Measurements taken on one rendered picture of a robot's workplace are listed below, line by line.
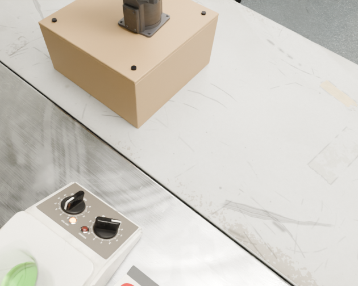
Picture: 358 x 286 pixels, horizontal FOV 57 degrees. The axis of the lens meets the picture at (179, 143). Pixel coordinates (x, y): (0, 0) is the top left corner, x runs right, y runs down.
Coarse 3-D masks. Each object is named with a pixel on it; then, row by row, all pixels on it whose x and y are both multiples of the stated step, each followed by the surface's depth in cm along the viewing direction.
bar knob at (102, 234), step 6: (96, 222) 42; (102, 222) 42; (108, 222) 42; (114, 222) 42; (120, 222) 43; (96, 228) 42; (102, 228) 42; (108, 228) 42; (114, 228) 43; (96, 234) 42; (102, 234) 42; (108, 234) 42; (114, 234) 43
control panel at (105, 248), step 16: (64, 192) 46; (48, 208) 43; (96, 208) 46; (112, 208) 47; (64, 224) 42; (80, 224) 42; (128, 224) 45; (80, 240) 40; (96, 240) 41; (112, 240) 42
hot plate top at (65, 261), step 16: (16, 224) 39; (32, 224) 39; (0, 240) 38; (32, 240) 38; (48, 240) 38; (64, 240) 38; (48, 256) 37; (64, 256) 37; (80, 256) 37; (64, 272) 36; (80, 272) 36
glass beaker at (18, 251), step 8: (16, 240) 31; (8, 248) 31; (16, 248) 31; (24, 248) 31; (0, 256) 31; (8, 256) 32; (16, 256) 33; (24, 256) 33; (32, 256) 30; (0, 264) 32; (8, 264) 33; (16, 264) 34; (40, 264) 32; (0, 272) 33; (40, 272) 31; (48, 272) 34; (0, 280) 33; (40, 280) 31; (48, 280) 33
